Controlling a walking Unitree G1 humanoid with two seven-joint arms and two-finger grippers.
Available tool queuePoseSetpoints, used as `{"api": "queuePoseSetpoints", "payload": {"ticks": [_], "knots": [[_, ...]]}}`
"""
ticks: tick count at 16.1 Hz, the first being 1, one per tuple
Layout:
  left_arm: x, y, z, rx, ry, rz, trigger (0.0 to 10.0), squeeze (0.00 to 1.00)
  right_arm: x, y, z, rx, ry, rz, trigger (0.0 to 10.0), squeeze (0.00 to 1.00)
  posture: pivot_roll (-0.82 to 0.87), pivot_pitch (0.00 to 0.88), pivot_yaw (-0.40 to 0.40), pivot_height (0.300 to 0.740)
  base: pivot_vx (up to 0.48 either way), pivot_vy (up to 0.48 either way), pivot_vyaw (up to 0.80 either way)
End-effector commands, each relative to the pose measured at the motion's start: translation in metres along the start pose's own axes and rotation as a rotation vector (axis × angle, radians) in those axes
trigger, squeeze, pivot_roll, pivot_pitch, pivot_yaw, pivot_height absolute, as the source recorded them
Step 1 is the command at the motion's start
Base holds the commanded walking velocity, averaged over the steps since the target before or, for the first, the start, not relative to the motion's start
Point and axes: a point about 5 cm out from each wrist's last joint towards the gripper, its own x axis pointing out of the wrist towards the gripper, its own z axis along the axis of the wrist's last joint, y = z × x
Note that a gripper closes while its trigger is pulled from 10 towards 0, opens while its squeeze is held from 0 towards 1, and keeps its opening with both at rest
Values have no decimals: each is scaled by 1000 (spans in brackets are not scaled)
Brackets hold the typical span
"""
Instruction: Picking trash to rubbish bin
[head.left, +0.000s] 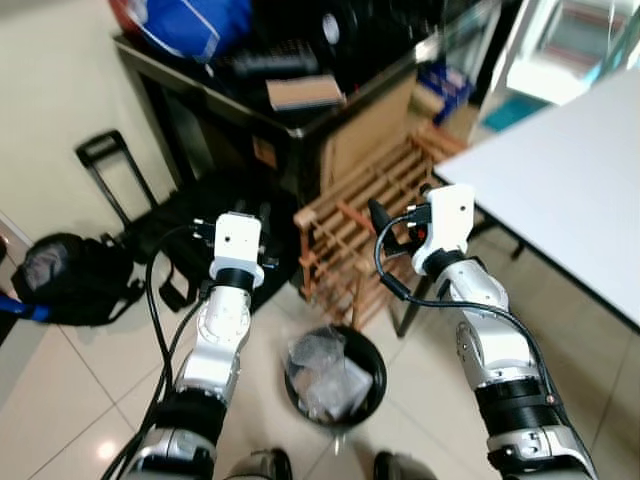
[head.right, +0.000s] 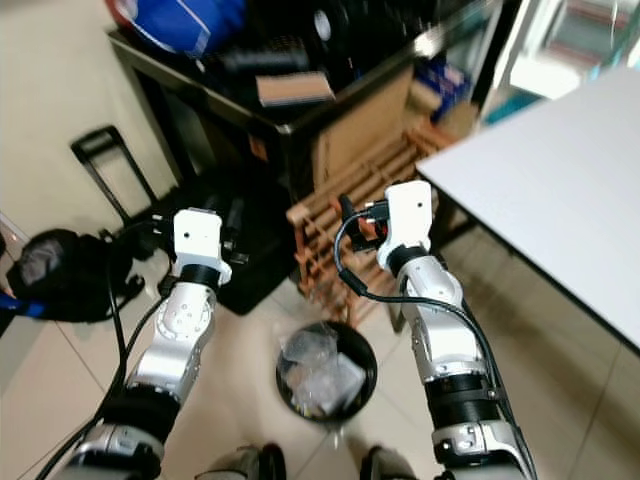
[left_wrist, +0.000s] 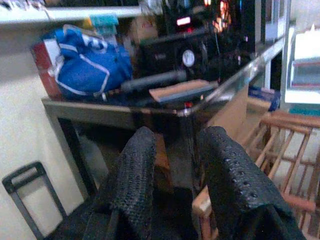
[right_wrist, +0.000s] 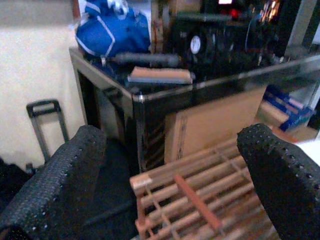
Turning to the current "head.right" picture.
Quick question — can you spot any black round rubbish bin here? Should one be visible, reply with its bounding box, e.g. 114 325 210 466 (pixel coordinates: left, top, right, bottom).
276 319 379 424

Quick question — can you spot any clear plastic trash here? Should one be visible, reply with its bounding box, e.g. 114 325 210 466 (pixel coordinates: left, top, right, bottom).
280 325 365 417

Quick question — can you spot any wooden slatted rack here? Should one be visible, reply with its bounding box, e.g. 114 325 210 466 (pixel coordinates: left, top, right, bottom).
286 118 457 327

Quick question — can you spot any brown cardboard sheet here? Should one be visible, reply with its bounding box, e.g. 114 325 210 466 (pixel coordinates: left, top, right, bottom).
309 67 417 187

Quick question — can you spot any flat brown box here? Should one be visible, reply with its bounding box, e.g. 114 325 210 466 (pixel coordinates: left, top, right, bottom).
255 71 337 109

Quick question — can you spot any blue carton box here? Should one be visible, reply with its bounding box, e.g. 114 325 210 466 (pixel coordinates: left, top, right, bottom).
409 55 473 117

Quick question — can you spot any black backpack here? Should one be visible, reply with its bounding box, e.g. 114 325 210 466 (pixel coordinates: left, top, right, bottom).
7 229 148 324

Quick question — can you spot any black keyboard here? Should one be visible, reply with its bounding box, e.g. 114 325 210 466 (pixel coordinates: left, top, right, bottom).
218 40 313 76

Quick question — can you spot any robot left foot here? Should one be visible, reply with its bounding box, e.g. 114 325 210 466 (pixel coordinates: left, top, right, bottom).
194 444 287 480

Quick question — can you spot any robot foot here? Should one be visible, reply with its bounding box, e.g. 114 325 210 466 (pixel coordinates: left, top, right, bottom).
359 445 423 480
194 444 287 480

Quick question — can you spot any blue bag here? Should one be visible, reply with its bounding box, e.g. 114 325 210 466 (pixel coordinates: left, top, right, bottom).
114 0 248 58

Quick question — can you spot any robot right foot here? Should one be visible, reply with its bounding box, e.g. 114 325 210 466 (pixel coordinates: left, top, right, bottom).
359 445 423 480

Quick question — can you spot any glass display case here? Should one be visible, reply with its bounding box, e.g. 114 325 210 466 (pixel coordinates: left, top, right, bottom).
508 0 640 101

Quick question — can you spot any black trolley bag with handle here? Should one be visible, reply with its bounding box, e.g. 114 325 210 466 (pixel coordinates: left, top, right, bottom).
70 124 298 317

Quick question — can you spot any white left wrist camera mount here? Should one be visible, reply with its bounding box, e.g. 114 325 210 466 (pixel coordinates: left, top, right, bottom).
171 208 227 291

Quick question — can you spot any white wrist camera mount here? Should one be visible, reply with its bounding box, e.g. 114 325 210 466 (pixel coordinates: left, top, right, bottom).
171 208 227 291
376 180 435 271

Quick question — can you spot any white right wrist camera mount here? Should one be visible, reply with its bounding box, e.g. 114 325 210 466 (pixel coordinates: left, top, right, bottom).
376 180 435 271

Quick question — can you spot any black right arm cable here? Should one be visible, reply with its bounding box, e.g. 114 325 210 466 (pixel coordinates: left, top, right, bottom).
333 206 511 421

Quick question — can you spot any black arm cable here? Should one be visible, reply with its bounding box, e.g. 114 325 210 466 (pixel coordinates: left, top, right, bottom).
333 206 511 421
50 222 177 480

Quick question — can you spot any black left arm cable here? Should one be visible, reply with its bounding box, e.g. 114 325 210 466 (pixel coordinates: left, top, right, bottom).
50 222 177 480

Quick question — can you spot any blue strap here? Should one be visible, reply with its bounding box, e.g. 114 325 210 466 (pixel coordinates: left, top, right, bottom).
0 290 47 321

